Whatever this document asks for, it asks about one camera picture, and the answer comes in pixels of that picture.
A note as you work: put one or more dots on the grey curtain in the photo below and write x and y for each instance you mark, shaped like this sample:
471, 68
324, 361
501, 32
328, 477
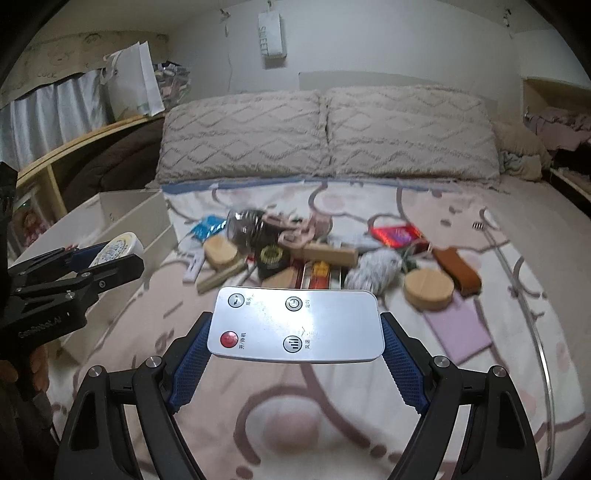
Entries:
51, 120

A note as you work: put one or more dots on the round wooden box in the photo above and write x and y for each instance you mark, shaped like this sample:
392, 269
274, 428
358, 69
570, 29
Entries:
429, 288

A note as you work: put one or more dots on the shiny patterned gift bag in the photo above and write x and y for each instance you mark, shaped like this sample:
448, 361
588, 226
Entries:
175, 85

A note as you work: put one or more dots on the red orange toy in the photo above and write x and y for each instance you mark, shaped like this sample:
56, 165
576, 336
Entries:
321, 272

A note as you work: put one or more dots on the beige cushion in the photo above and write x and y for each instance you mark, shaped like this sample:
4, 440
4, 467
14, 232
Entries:
521, 147

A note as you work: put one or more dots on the beige drawn banner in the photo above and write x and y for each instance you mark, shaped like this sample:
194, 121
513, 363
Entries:
69, 60

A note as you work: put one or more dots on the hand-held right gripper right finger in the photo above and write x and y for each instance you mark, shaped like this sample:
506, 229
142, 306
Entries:
401, 369

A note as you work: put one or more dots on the brass cylinder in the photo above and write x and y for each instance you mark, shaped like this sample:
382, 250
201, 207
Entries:
221, 278

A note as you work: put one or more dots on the white paper bag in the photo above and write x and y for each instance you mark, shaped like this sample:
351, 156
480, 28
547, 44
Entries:
134, 78

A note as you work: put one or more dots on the grey fluffy yarn ball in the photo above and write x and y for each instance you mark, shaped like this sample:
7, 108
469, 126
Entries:
371, 270

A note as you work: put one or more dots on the brown leather case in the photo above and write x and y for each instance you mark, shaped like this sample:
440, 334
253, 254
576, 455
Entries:
459, 272

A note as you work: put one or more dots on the brown blanket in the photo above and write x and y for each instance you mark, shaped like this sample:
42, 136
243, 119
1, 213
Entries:
120, 157

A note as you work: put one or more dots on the pile of clothes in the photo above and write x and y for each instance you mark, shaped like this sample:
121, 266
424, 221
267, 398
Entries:
563, 127

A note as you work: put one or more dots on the square wooden block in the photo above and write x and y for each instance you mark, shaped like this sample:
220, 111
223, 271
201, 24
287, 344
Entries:
279, 279

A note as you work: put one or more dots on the blue packet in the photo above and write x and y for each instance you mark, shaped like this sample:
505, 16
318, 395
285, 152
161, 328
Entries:
207, 228

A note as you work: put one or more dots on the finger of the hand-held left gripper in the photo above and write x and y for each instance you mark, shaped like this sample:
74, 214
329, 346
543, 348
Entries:
115, 274
81, 258

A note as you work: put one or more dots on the white remote control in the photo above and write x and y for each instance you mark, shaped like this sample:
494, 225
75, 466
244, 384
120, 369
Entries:
295, 325

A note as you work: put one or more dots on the red packet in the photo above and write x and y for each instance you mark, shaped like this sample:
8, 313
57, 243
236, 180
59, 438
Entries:
397, 237

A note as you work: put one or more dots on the wooden shelf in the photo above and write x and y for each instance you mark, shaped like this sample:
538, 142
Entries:
69, 147

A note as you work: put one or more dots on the white hanging sign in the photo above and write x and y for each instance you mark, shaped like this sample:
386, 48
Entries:
272, 34

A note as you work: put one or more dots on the cream shoe box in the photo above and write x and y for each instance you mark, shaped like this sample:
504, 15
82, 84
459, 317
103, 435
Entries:
134, 217

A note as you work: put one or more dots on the plush doll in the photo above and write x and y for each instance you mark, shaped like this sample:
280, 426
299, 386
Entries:
32, 228

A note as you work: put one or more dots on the purple box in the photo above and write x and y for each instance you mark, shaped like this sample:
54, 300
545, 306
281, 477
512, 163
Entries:
457, 330

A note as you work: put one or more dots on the oval wooden block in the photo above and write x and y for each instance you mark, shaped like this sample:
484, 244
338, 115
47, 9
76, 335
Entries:
221, 251

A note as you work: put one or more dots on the person's left hand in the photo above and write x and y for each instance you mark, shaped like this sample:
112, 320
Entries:
39, 369

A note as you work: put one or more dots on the rectangular wooden block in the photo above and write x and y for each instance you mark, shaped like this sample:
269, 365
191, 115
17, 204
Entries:
330, 255

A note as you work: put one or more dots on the beige textured pillow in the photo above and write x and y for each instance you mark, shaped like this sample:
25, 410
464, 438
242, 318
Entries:
411, 134
240, 138

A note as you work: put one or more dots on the printed blanket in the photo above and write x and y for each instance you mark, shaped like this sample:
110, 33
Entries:
295, 415

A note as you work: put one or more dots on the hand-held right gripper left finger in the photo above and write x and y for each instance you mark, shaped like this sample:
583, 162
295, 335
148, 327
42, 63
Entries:
191, 364

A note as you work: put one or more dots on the thin metal rod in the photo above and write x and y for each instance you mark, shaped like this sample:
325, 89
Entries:
538, 323

